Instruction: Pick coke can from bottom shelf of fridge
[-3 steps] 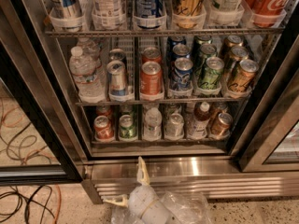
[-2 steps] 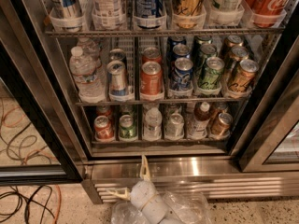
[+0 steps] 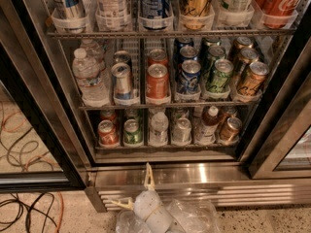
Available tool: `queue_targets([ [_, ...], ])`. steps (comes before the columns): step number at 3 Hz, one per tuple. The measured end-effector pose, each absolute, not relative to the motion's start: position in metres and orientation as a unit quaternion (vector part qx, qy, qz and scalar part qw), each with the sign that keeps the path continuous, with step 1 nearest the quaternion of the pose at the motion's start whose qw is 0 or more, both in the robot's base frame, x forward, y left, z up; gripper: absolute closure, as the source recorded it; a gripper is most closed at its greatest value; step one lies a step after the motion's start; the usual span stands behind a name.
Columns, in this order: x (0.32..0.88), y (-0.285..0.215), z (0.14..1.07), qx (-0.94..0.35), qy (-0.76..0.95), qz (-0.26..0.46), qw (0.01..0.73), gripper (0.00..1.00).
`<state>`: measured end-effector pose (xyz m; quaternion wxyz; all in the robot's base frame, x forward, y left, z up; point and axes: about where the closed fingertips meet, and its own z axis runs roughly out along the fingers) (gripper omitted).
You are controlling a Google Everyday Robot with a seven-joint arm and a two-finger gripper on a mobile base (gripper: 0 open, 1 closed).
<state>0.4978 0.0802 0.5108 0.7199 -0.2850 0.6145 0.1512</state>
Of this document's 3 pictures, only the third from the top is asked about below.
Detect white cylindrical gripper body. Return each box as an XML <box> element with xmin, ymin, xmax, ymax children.
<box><xmin>133</xmin><ymin>190</ymin><xmax>173</xmax><ymax>233</ymax></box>

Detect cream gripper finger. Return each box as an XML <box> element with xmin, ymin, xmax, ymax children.
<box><xmin>144</xmin><ymin>163</ymin><xmax>156</xmax><ymax>190</ymax></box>
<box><xmin>111</xmin><ymin>197</ymin><xmax>134</xmax><ymax>211</ymax></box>

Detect red coke can front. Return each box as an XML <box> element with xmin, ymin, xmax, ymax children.
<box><xmin>97</xmin><ymin>120</ymin><xmax>119</xmax><ymax>146</ymax></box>

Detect clear water bottle bottom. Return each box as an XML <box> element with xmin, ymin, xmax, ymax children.
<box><xmin>149</xmin><ymin>112</ymin><xmax>168</xmax><ymax>147</ymax></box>

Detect green soda can bottom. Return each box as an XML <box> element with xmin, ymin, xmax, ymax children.
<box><xmin>123</xmin><ymin>119</ymin><xmax>143</xmax><ymax>145</ymax></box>

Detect green soda can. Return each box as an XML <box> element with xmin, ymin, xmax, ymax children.
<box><xmin>206</xmin><ymin>59</ymin><xmax>233</xmax><ymax>93</ymax></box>
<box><xmin>123</xmin><ymin>119</ymin><xmax>143</xmax><ymax>145</ymax></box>

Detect silver soda can bottom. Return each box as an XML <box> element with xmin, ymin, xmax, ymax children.
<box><xmin>172</xmin><ymin>117</ymin><xmax>191</xmax><ymax>146</ymax></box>

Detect steel fridge base grille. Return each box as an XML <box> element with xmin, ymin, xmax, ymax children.
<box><xmin>86</xmin><ymin>163</ymin><xmax>311</xmax><ymax>213</ymax></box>

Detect brown tea bottle bottom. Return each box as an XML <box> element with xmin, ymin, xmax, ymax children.
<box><xmin>194</xmin><ymin>106</ymin><xmax>220</xmax><ymax>145</ymax></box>

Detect left glass fridge door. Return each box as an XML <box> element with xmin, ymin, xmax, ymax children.
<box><xmin>0</xmin><ymin>0</ymin><xmax>88</xmax><ymax>193</ymax></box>

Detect glass fridge door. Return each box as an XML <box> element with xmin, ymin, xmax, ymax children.
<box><xmin>0</xmin><ymin>0</ymin><xmax>88</xmax><ymax>193</ymax></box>
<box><xmin>243</xmin><ymin>43</ymin><xmax>311</xmax><ymax>181</ymax></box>

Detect orange soda can front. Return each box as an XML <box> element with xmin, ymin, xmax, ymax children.
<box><xmin>147</xmin><ymin>64</ymin><xmax>169</xmax><ymax>99</ymax></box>

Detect orange soda can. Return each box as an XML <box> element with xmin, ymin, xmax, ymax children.
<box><xmin>148</xmin><ymin>49</ymin><xmax>168</xmax><ymax>66</ymax></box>
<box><xmin>147</xmin><ymin>64</ymin><xmax>169</xmax><ymax>99</ymax></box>

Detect blue soda can front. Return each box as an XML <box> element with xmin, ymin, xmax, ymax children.
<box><xmin>177</xmin><ymin>60</ymin><xmax>201</xmax><ymax>94</ymax></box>

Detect green soda can front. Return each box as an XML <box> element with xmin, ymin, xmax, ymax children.
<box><xmin>206</xmin><ymin>59</ymin><xmax>233</xmax><ymax>93</ymax></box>

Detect orange soda can behind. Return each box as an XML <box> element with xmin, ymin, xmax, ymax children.
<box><xmin>148</xmin><ymin>49</ymin><xmax>168</xmax><ymax>66</ymax></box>

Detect right glass fridge door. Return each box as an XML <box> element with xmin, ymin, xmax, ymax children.
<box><xmin>243</xmin><ymin>43</ymin><xmax>311</xmax><ymax>181</ymax></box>

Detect gold soda can front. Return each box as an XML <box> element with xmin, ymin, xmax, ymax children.
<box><xmin>236</xmin><ymin>61</ymin><xmax>269</xmax><ymax>96</ymax></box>

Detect gold tall can top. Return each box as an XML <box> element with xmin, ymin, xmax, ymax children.
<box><xmin>179</xmin><ymin>0</ymin><xmax>212</xmax><ymax>30</ymax></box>

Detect blue white can top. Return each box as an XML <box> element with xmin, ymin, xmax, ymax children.
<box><xmin>140</xmin><ymin>0</ymin><xmax>170</xmax><ymax>30</ymax></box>

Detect clear plastic bag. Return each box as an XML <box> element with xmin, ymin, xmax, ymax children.
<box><xmin>115</xmin><ymin>199</ymin><xmax>221</xmax><ymax>233</ymax></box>

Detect large water bottle middle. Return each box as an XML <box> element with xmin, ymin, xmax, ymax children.
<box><xmin>72</xmin><ymin>49</ymin><xmax>109</xmax><ymax>107</ymax></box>

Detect red coca-cola bottle top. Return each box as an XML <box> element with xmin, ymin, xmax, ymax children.
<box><xmin>255</xmin><ymin>0</ymin><xmax>299</xmax><ymax>29</ymax></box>

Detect orange floor cable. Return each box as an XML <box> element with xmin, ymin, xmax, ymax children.
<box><xmin>53</xmin><ymin>191</ymin><xmax>65</xmax><ymax>233</ymax></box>

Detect black floor cables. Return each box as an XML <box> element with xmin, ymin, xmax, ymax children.
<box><xmin>0</xmin><ymin>192</ymin><xmax>58</xmax><ymax>233</ymax></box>

